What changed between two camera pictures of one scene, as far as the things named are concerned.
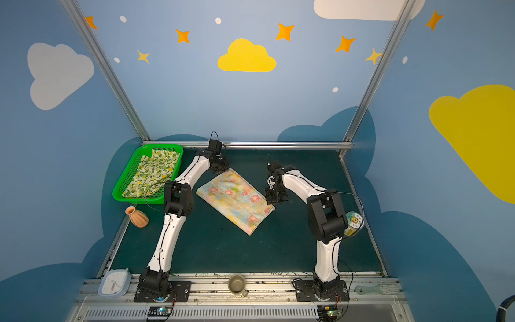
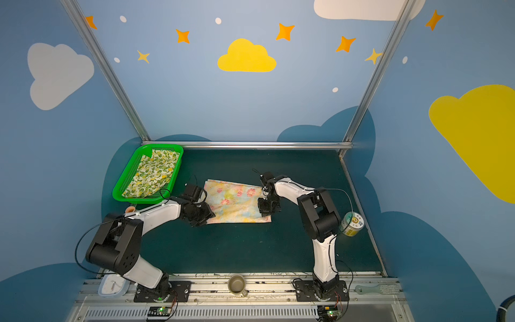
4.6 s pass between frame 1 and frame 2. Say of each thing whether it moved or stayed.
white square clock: stayed
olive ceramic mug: stayed
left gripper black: moved
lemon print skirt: stayed
